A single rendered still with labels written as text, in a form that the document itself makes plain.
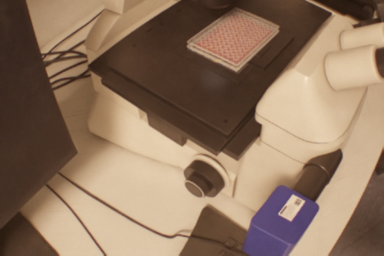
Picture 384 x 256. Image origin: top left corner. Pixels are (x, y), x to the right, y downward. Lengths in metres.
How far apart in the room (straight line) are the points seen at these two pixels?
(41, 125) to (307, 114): 0.30
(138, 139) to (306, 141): 0.33
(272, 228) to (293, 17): 0.40
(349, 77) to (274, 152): 0.15
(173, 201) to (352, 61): 0.39
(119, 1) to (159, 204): 0.34
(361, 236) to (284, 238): 1.17
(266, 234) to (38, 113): 0.28
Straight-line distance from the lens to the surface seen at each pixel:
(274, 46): 0.58
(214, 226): 0.61
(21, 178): 0.47
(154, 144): 0.66
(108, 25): 0.67
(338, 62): 0.42
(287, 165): 0.49
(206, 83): 0.52
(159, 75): 0.54
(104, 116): 0.72
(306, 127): 0.43
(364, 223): 1.58
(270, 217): 0.40
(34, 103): 0.43
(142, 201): 0.66
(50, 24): 1.03
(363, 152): 0.77
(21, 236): 0.68
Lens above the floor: 1.32
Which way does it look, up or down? 48 degrees down
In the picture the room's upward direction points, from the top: 2 degrees counter-clockwise
